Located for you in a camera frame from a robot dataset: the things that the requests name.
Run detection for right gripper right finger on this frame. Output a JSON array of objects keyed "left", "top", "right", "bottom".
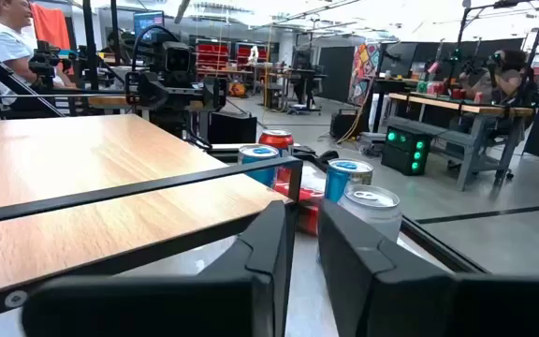
[{"left": 316, "top": 198, "right": 539, "bottom": 337}]

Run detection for black cabinet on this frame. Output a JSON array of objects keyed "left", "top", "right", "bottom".
[{"left": 208, "top": 111, "right": 258, "bottom": 145}]

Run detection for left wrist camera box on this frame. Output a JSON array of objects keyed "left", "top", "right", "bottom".
[{"left": 162, "top": 40, "right": 195, "bottom": 75}]

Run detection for background wooden table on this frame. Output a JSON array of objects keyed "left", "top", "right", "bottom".
[{"left": 86, "top": 95, "right": 205, "bottom": 112}]

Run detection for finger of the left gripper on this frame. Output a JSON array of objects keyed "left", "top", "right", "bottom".
[
  {"left": 125, "top": 70, "right": 170, "bottom": 112},
  {"left": 202, "top": 76, "right": 228, "bottom": 112}
]

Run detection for colourful patterned panel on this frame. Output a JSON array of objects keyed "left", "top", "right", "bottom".
[{"left": 347, "top": 42, "right": 382, "bottom": 107}]

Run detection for blue computer monitor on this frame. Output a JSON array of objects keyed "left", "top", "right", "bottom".
[{"left": 132, "top": 9, "right": 166, "bottom": 38}]

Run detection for black vertical pole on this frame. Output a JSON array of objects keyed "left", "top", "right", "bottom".
[
  {"left": 81, "top": 0, "right": 100, "bottom": 90},
  {"left": 109, "top": 0, "right": 122, "bottom": 66}
]

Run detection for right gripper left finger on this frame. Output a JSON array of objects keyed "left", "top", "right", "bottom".
[{"left": 20, "top": 199, "right": 299, "bottom": 337}]

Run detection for black desk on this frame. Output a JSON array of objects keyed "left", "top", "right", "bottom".
[{"left": 287, "top": 67, "right": 327, "bottom": 116}]

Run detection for slim blue silver energy can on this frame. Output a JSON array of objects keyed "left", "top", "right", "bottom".
[
  {"left": 238, "top": 143, "right": 281, "bottom": 188},
  {"left": 324, "top": 157, "right": 374, "bottom": 203}
]

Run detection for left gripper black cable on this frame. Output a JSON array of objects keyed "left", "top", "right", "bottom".
[{"left": 131, "top": 23, "right": 182, "bottom": 74}]

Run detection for person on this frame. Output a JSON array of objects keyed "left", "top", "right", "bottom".
[
  {"left": 459, "top": 49, "right": 531, "bottom": 107},
  {"left": 0, "top": 0, "right": 79, "bottom": 107}
]

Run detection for black equipment case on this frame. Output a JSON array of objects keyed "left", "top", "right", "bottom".
[{"left": 328, "top": 110, "right": 369, "bottom": 140}]

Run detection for red Coca-Cola can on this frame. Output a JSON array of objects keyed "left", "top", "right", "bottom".
[{"left": 273, "top": 181, "right": 325, "bottom": 237}]

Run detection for red soda can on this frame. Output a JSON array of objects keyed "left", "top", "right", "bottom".
[{"left": 258, "top": 128, "right": 296, "bottom": 184}]

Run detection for wooden workbench grey frame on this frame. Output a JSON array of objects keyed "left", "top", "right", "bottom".
[{"left": 386, "top": 91, "right": 537, "bottom": 191}]

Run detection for orange hanging cloth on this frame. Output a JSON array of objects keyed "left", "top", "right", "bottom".
[{"left": 29, "top": 2, "right": 72, "bottom": 51}]

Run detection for red storage rack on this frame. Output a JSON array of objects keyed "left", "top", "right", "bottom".
[
  {"left": 195, "top": 37, "right": 231, "bottom": 71},
  {"left": 234, "top": 41, "right": 269, "bottom": 66}
]

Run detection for silver can with red base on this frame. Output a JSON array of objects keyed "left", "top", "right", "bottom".
[{"left": 337, "top": 183, "right": 404, "bottom": 244}]

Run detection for black box green lights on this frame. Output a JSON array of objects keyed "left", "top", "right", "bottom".
[{"left": 380, "top": 125, "right": 433, "bottom": 177}]

